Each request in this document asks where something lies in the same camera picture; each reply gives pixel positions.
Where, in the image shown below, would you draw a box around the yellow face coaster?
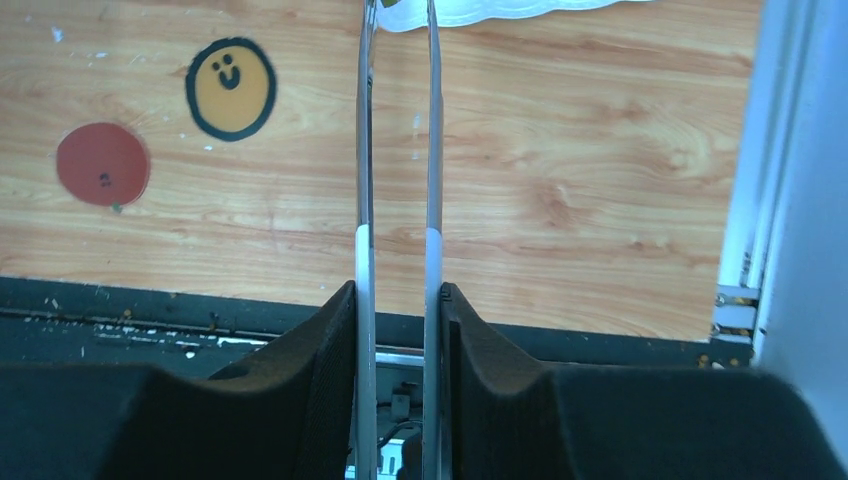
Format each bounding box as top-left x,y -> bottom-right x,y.
185,37 -> 277,142

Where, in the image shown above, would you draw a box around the red apple coaster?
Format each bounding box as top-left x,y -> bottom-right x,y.
55,122 -> 151,208

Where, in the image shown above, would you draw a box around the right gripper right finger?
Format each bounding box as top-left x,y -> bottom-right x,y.
442,283 -> 847,479

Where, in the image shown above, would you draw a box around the metal serving tongs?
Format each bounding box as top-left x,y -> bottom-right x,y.
354,1 -> 450,479

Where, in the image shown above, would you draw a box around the white three-tier dessert stand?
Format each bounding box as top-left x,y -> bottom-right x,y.
376,0 -> 622,33

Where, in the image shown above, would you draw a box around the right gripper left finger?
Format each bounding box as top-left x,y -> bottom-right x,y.
1,282 -> 357,479

